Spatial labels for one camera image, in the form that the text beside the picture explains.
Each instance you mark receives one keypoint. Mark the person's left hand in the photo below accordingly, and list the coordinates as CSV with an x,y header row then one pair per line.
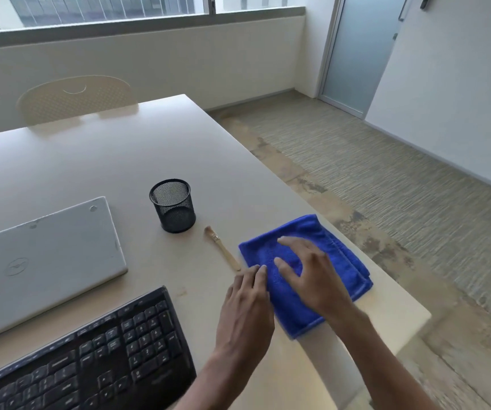
x,y
245,311

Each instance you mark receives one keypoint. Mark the person's right hand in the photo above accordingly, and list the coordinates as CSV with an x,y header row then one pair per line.
x,y
318,277

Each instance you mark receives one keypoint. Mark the blue microfibre cloth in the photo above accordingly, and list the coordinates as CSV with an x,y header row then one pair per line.
x,y
267,256

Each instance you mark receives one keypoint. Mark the small wooden brush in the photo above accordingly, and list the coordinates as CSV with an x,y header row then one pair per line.
x,y
222,248

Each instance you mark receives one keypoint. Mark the black keyboard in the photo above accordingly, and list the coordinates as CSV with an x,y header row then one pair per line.
x,y
100,362

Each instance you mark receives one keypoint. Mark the person's right forearm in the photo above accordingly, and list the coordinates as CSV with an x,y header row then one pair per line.
x,y
382,367

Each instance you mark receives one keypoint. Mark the black mesh pen holder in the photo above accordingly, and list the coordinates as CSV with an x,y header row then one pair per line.
x,y
173,209

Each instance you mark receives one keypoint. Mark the silver laptop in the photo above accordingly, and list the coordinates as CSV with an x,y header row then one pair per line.
x,y
44,269

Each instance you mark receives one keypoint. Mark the frosted glass door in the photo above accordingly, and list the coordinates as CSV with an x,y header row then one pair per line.
x,y
356,55

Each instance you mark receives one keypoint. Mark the cream perforated chair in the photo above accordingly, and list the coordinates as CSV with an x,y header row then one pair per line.
x,y
76,100

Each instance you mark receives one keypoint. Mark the grey window frame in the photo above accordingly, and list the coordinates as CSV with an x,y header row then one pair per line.
x,y
143,25

